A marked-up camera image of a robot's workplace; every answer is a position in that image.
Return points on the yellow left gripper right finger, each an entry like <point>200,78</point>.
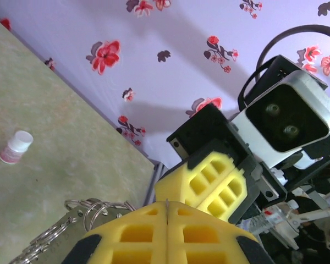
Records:
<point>198,220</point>

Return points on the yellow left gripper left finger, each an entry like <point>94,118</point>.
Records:
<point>143,220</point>

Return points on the aluminium frame post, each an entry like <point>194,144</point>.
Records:
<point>156,178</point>

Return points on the small white-capped bottle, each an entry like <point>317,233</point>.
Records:
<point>15,147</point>

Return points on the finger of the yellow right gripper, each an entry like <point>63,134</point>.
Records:
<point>176,181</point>
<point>209,206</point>

